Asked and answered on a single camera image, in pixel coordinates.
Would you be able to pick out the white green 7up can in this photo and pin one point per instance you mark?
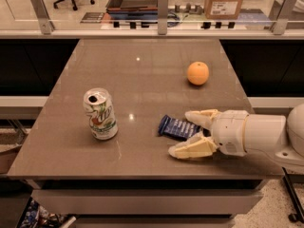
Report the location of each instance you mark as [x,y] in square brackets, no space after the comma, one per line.
[100,111]

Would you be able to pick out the brown cardboard box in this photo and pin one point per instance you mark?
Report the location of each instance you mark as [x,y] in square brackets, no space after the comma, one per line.
[222,9]

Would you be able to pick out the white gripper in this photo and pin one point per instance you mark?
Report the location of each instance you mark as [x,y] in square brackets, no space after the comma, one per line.
[229,132]

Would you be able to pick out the black stand leg with wheel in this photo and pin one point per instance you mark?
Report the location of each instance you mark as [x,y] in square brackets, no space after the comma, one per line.
[290,179]

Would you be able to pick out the orange fruit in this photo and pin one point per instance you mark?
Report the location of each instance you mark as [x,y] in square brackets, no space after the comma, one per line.
[198,73]

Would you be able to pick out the blue rxbar blueberry wrapper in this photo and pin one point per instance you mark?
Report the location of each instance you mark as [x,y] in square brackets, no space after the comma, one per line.
[177,129]

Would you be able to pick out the right metal glass post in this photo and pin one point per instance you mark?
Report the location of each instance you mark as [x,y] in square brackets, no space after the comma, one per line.
[283,16]

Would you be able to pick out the middle metal glass post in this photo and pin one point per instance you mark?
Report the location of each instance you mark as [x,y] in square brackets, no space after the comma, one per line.
[162,16]

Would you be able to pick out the metal glass post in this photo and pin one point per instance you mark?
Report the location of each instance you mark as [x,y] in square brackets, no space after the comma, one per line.
[283,16]
[41,12]
[162,16]

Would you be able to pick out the grey open tray box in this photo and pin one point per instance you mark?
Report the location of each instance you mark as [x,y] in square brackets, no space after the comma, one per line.
[134,0]

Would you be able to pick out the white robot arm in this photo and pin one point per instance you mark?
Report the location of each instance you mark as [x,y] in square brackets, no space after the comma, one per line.
[278,137]

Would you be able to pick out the left metal glass post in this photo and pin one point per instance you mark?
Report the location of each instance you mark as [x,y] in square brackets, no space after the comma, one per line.
[41,12]

